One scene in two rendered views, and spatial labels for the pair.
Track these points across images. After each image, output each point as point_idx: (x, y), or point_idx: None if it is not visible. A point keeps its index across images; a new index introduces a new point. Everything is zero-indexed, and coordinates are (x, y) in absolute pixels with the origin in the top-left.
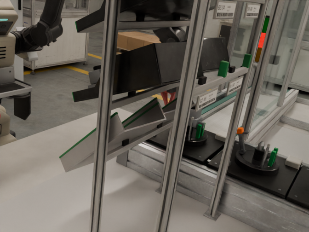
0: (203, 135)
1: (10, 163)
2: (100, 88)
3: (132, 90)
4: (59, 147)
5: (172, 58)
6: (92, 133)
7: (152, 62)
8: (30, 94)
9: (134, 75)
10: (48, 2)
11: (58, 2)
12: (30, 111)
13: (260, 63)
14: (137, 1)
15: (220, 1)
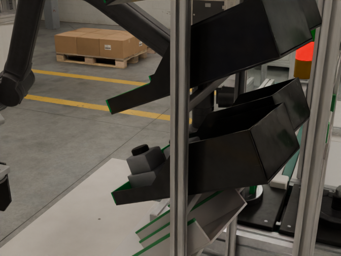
0: (258, 187)
1: None
2: (172, 194)
3: (218, 190)
4: (66, 243)
5: (269, 140)
6: (155, 246)
7: (250, 154)
8: (7, 175)
9: (219, 171)
10: (15, 48)
11: (29, 45)
12: (10, 198)
13: (311, 81)
14: (214, 75)
15: (337, 63)
